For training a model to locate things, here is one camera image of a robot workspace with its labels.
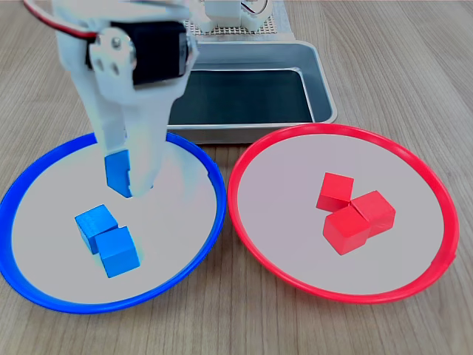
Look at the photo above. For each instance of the blue-rimmed white plate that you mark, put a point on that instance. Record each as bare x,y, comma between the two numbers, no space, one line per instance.
173,222

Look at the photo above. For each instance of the pale perforated base plate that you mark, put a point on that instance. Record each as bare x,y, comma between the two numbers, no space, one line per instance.
270,26

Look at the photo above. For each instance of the black mat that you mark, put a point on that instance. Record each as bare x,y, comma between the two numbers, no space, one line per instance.
240,100

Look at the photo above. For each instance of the blue cube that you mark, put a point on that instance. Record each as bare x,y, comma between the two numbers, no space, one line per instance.
94,222
118,255
117,174

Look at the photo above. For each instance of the red-rimmed white plate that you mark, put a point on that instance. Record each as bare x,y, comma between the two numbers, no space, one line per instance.
369,155

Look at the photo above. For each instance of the red cube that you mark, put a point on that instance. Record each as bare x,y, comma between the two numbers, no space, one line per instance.
377,211
334,190
345,231

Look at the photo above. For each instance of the steel tray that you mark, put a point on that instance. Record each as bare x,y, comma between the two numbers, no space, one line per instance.
318,74

